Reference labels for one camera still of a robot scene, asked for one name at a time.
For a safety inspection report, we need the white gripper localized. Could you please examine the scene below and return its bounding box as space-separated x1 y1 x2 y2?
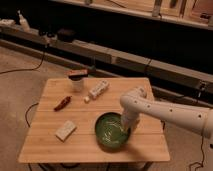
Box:
121 111 140 132

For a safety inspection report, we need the green ceramic bowl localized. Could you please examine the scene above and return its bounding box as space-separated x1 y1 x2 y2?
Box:
95 112 131 149

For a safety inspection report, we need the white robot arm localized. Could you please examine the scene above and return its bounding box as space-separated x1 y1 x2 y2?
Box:
120 87 213 139

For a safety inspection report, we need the white tube with cap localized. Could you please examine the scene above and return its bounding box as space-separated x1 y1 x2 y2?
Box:
84 80 109 103

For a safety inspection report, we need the white rectangular sponge block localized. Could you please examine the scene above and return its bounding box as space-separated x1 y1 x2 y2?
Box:
55 121 76 142

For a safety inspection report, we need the red chili pepper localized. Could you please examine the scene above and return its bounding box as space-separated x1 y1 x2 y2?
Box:
54 96 72 111

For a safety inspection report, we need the wooden table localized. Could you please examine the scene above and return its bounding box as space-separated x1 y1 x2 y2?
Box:
18 78 170 163

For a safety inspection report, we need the red brown brush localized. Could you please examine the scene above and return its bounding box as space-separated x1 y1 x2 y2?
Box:
68 69 88 79

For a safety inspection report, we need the dark round object on ledge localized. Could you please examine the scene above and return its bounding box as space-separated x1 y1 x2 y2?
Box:
57 29 76 42

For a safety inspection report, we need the white spray bottle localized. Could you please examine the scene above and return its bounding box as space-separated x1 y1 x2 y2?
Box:
18 10 30 32

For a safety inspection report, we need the black cable on floor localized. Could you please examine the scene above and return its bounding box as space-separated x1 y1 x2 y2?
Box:
0 46 47 76

